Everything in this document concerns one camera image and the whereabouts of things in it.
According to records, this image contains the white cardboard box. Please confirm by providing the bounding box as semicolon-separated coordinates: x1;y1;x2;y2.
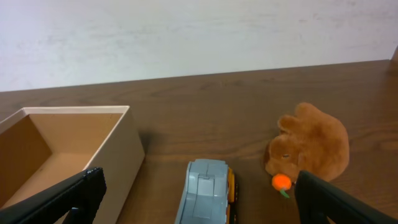
1;106;145;223

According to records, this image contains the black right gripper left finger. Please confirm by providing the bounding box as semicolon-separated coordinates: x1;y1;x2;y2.
1;167;106;224

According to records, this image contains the grey yellow toy truck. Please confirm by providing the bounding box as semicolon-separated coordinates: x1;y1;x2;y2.
175;159;238;224

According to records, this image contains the brown plush toy with carrot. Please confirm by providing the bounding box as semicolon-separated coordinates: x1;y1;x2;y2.
264;103;349;198

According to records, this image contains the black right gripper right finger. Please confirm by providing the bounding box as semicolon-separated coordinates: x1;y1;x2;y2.
295;170;397;224

